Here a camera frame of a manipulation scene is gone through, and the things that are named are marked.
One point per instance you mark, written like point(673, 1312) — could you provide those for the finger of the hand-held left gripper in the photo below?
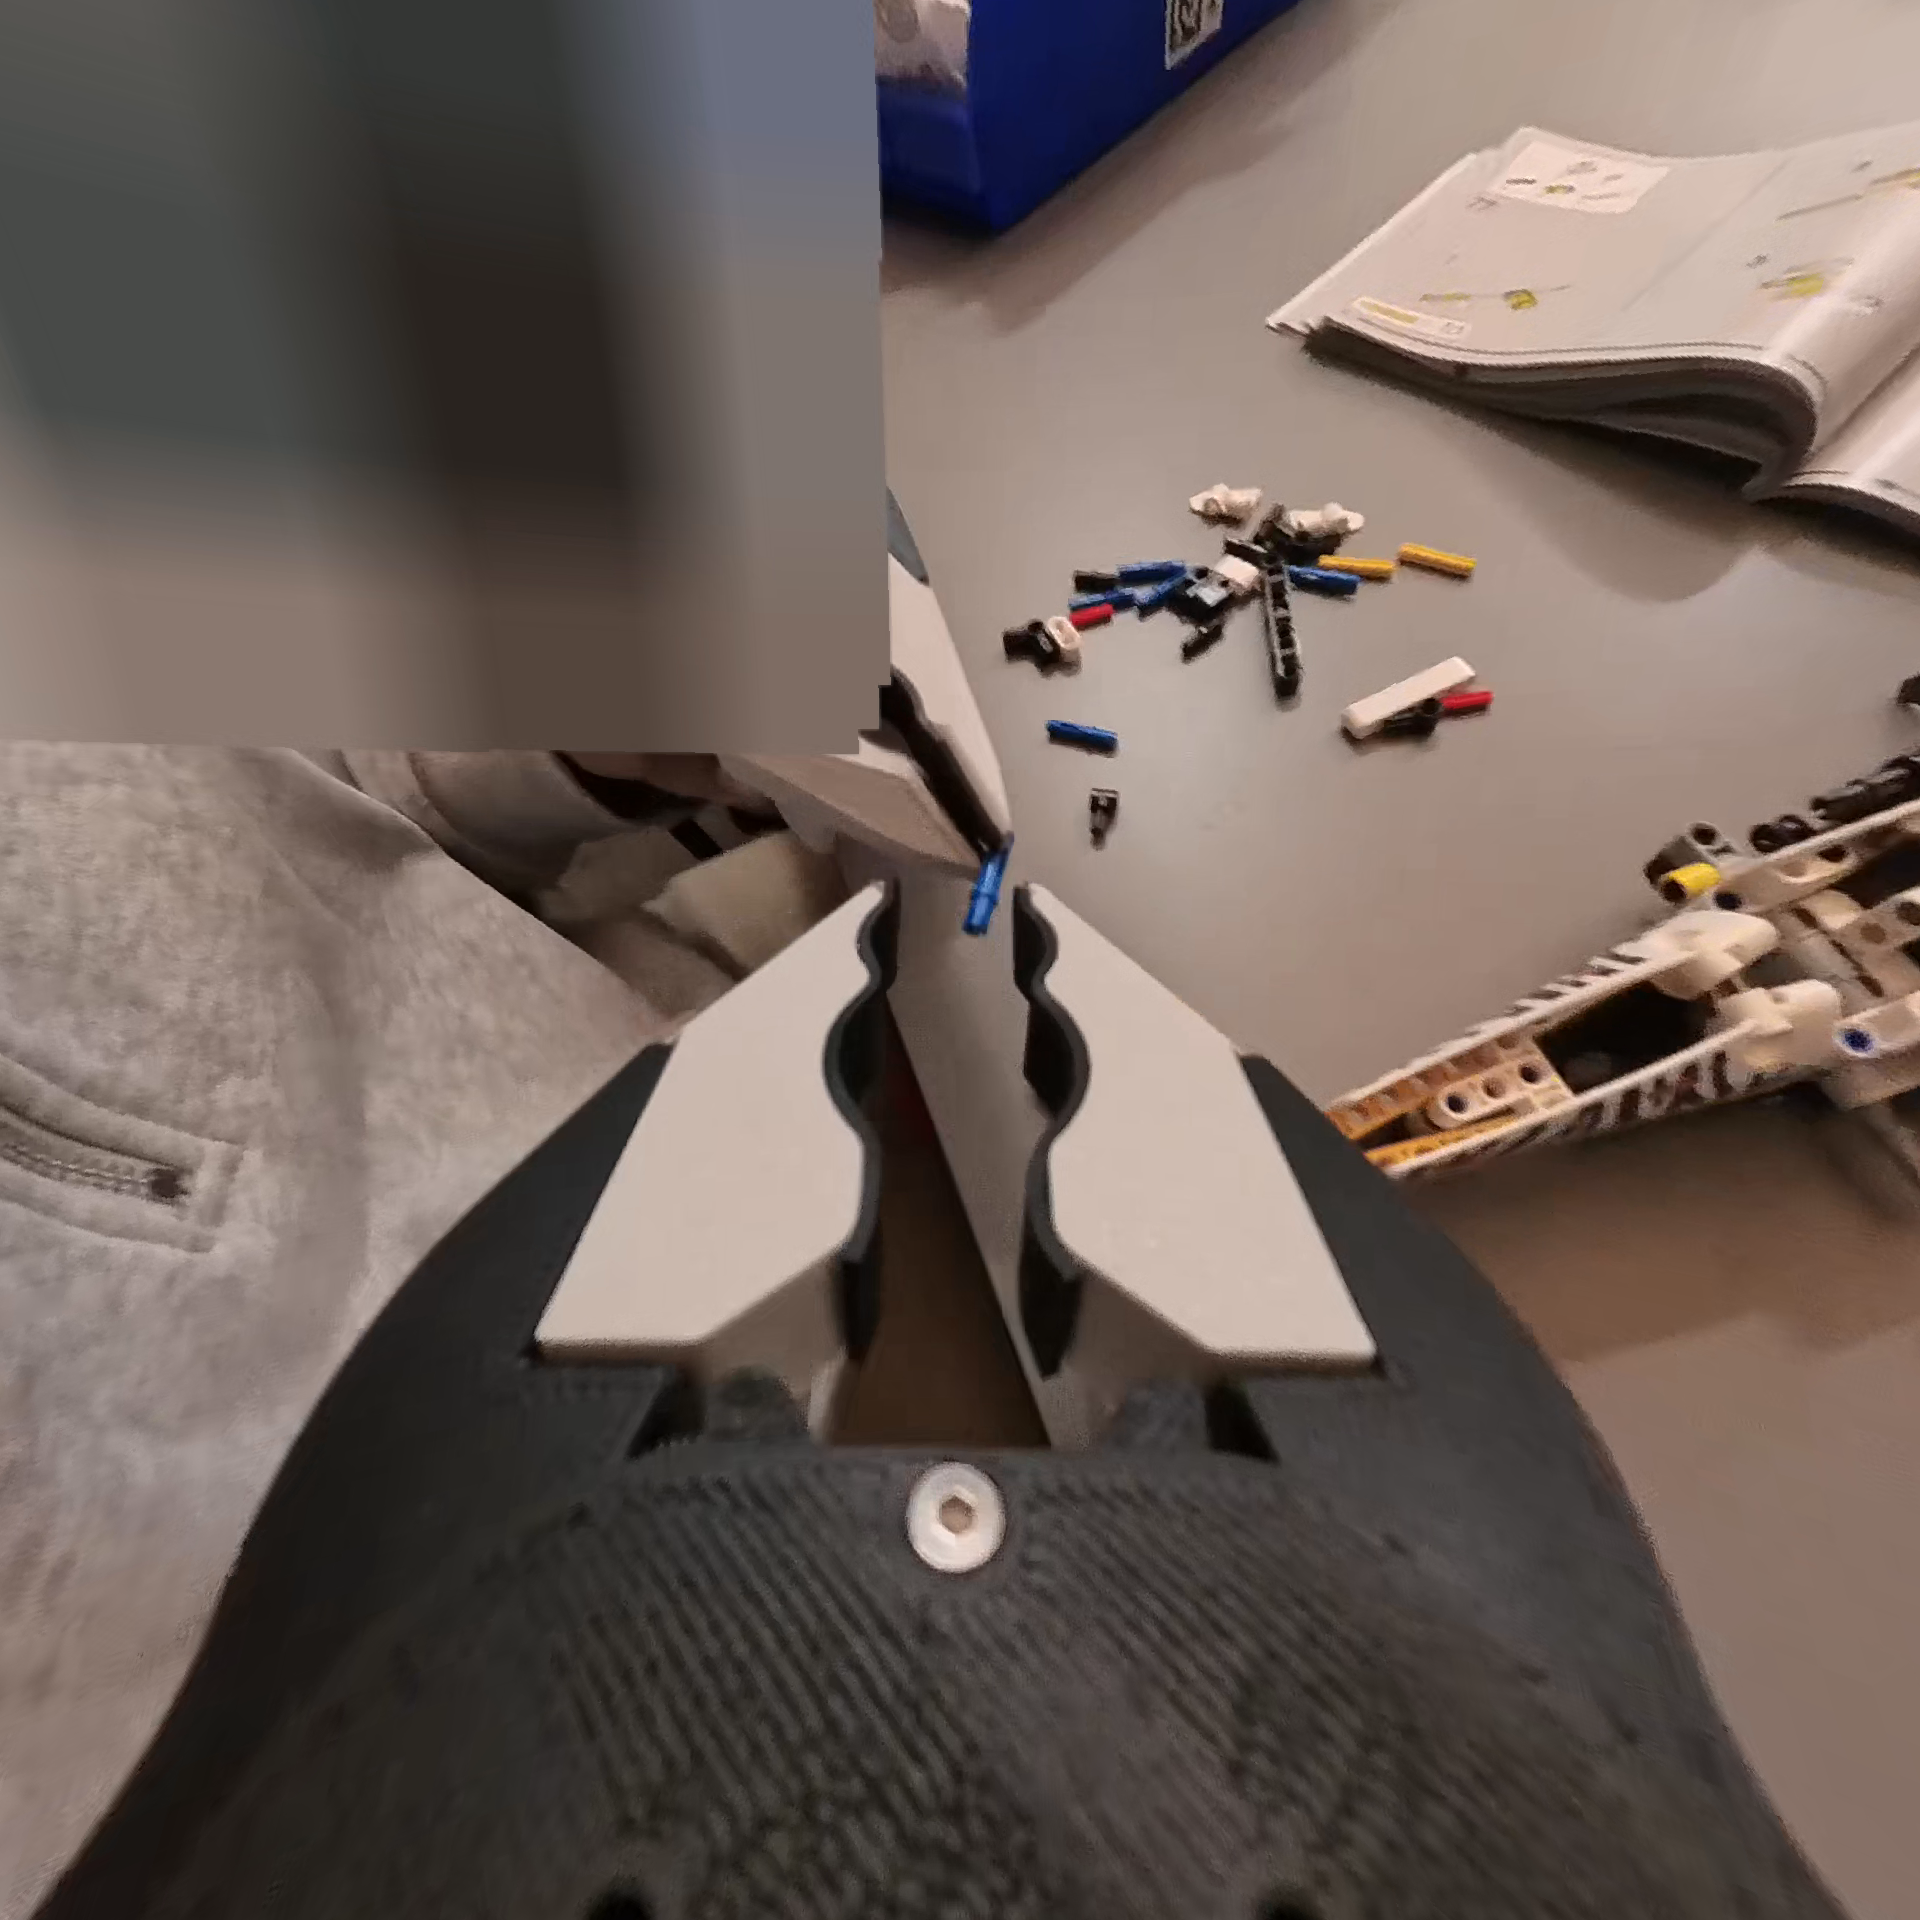
point(856, 794)
point(936, 646)

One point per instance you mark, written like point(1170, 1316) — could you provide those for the zebra striped lego helicopter model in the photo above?
point(1694, 958)

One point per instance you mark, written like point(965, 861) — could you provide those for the pile of loose lego pieces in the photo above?
point(1282, 628)

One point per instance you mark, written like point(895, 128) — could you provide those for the blue plastic bin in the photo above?
point(1018, 135)

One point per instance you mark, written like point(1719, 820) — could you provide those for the person's left hand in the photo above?
point(645, 788)

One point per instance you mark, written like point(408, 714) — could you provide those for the open instruction booklet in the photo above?
point(1651, 255)

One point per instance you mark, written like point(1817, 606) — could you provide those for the blue lego pin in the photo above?
point(985, 893)

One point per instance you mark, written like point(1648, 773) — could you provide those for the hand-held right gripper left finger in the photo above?
point(704, 1199)

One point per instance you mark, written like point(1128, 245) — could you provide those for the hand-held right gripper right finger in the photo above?
point(1200, 1199)

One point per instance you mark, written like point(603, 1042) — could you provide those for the person's grey hoodie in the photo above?
point(224, 975)

